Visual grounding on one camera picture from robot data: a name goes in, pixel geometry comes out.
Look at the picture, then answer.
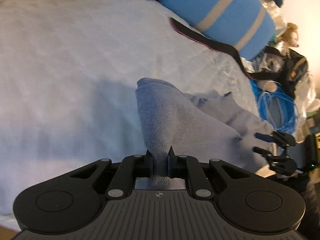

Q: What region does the grey-blue fleece jacket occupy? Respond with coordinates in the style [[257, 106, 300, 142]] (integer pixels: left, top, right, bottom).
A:
[[136, 78, 273, 190]]

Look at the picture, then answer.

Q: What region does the black bag with clutter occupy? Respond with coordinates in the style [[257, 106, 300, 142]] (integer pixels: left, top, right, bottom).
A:
[[245, 46, 309, 99]]

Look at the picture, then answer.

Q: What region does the right blue striped pillow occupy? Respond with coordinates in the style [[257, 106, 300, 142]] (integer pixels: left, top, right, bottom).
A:
[[159, 0, 276, 60]]

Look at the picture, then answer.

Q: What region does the blue coiled cable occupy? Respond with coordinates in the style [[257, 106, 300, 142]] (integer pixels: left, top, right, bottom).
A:
[[249, 80, 299, 134]]

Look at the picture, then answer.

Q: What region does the white cable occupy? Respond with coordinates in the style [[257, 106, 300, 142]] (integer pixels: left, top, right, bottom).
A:
[[257, 80, 283, 128]]

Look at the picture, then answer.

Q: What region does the black strap with red edge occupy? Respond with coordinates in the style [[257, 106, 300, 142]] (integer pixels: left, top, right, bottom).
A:
[[170, 17, 283, 82]]

